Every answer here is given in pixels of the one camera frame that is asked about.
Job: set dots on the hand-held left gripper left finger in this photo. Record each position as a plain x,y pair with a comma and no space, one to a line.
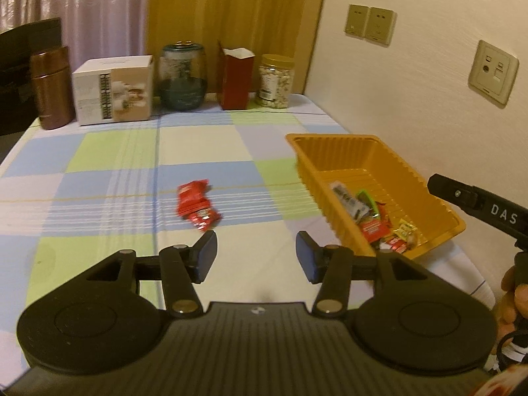
206,255

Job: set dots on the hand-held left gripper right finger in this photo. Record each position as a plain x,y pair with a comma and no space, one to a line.
307,255

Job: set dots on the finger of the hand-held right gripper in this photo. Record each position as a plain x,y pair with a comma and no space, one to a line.
451,189

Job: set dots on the patterned red snack packet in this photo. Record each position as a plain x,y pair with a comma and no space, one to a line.
204,219

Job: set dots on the yellow green candy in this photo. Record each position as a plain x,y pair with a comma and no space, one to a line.
406,227

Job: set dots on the plain red snack packet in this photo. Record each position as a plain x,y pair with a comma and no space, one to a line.
193,198

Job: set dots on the black snack packet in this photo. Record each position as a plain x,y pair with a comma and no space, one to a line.
348,200

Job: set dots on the large red snack packet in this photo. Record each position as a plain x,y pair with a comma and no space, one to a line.
373,231

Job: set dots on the small red candy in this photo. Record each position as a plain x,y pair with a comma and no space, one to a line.
381,211

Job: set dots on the orange plastic tray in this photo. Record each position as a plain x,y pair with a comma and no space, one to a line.
379,161

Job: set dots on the person's right hand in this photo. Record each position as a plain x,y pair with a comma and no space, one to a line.
509,297

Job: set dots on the checkered tablecloth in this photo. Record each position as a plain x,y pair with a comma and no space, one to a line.
103,198

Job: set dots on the beige data outlet plate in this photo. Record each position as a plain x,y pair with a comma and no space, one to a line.
493,74

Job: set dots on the red white cloth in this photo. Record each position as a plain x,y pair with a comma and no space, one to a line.
505,385

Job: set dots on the open red carton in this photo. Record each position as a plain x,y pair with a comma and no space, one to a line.
235,82

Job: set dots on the plastic jar of nuts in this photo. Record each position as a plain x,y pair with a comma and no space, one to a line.
274,82

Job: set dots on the dark glass jar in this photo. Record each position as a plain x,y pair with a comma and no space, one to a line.
182,78

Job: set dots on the white printed box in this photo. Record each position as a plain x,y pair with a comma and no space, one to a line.
119,90

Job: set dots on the brown metal canister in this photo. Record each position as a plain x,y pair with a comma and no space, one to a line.
51,90

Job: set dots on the yellow curtain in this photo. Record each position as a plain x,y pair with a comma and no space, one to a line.
239,4

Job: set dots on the black chair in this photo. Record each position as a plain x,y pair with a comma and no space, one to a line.
20,78

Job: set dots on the pink curtain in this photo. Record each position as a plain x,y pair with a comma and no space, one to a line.
82,0

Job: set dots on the beige wall socket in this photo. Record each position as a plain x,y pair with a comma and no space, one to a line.
357,20
381,27

